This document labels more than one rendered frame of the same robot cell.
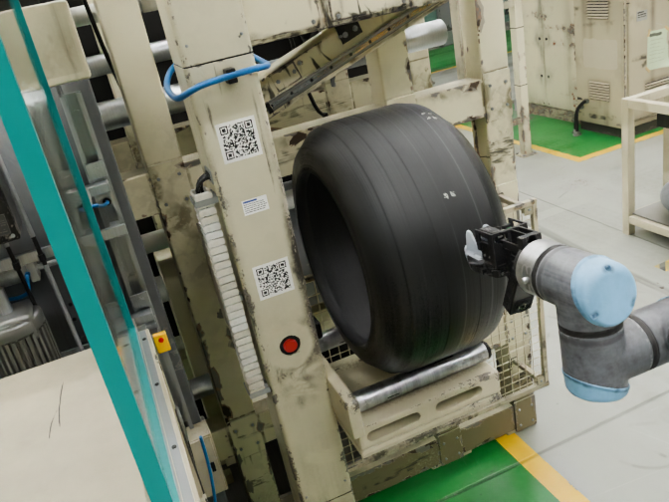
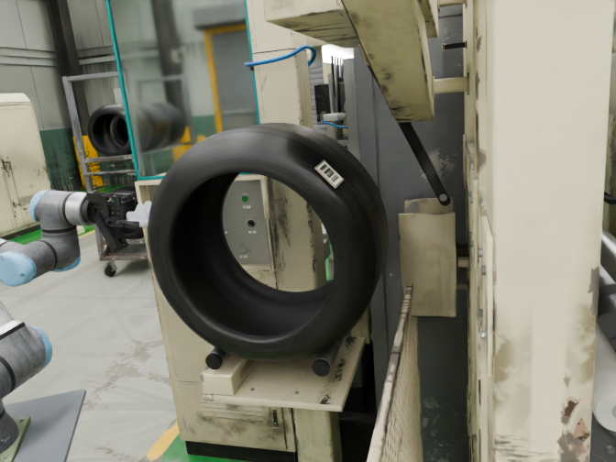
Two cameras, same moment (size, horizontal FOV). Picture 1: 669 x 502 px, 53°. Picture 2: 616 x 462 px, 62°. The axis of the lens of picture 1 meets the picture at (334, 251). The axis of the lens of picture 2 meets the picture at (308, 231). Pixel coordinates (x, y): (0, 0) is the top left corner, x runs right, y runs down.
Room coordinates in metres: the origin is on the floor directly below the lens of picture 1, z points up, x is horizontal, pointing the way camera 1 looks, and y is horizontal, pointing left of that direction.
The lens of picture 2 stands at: (2.17, -1.11, 1.52)
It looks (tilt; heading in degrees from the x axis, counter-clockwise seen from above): 14 degrees down; 124
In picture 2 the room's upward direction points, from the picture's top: 5 degrees counter-clockwise
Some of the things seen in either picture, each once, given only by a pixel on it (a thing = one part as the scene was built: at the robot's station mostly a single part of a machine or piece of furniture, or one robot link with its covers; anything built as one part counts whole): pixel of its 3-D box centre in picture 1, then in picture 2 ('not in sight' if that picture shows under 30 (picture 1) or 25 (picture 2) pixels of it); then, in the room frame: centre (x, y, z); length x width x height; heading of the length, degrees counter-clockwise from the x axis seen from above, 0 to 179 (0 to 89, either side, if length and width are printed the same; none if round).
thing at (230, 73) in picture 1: (214, 70); (280, 60); (1.29, 0.15, 1.63); 0.19 x 0.19 x 0.06; 17
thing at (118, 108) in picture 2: not in sight; (147, 170); (-2.16, 2.42, 0.96); 1.36 x 0.71 x 1.92; 108
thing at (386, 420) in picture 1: (422, 400); (243, 351); (1.25, -0.13, 0.83); 0.36 x 0.09 x 0.06; 107
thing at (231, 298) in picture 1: (232, 298); not in sight; (1.23, 0.22, 1.19); 0.05 x 0.04 x 0.48; 17
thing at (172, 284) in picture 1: (196, 355); not in sight; (2.05, 0.55, 0.61); 0.33 x 0.06 x 0.86; 17
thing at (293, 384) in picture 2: (397, 383); (291, 366); (1.38, -0.09, 0.80); 0.37 x 0.36 x 0.02; 17
